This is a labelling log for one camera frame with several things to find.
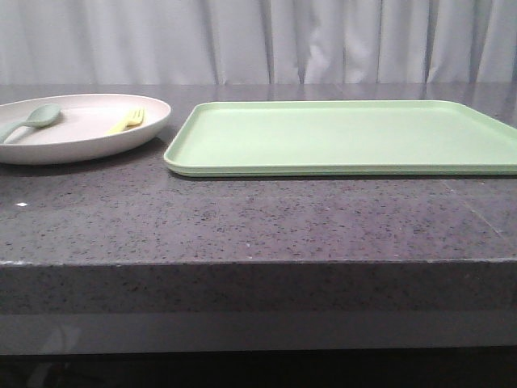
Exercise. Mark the grey pleated curtain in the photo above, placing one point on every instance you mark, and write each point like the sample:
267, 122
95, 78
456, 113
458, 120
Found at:
257, 42

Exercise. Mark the beige round plate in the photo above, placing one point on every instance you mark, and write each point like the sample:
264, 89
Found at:
80, 134

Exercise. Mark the pale green plastic spoon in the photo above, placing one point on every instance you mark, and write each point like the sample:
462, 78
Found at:
39, 118

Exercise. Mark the yellow plastic fork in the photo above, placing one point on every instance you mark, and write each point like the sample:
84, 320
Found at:
133, 118

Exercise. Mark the light green plastic tray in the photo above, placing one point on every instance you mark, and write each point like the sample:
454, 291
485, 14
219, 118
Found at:
356, 137

